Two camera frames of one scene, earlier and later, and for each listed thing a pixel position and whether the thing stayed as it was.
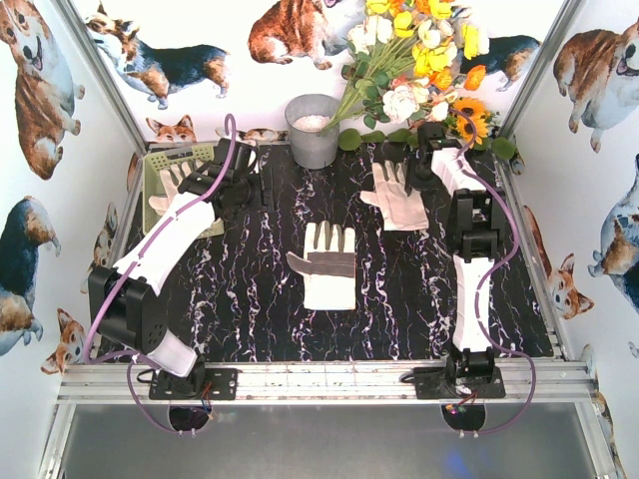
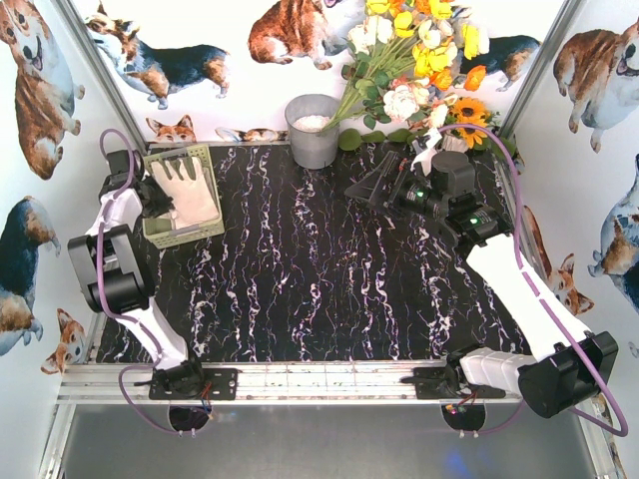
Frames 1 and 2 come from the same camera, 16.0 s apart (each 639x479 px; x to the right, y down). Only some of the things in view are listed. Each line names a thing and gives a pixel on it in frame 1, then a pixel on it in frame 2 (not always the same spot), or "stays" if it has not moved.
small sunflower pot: (470, 120) stays
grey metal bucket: (305, 116) stays
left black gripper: (267, 185) -> (154, 198)
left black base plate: (205, 383) stays
